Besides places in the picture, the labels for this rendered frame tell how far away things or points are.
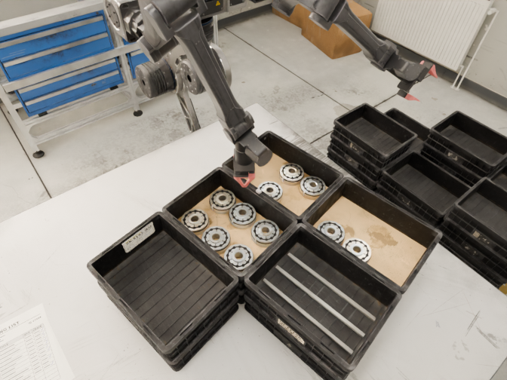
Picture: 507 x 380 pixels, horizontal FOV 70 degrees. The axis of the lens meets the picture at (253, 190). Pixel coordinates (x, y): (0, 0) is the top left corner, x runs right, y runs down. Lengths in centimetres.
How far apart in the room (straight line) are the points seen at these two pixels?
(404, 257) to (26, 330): 134
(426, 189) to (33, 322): 202
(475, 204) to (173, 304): 163
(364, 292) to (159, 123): 233
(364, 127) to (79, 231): 172
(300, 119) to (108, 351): 239
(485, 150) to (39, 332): 243
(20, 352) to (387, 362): 120
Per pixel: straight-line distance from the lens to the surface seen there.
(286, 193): 148
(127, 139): 308
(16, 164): 321
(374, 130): 243
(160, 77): 198
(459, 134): 263
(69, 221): 171
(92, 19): 286
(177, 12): 79
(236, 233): 136
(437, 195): 233
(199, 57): 84
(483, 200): 228
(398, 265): 140
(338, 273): 132
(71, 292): 153
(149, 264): 134
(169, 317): 124
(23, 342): 151
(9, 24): 276
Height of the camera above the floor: 196
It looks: 50 degrees down
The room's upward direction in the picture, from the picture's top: 2 degrees clockwise
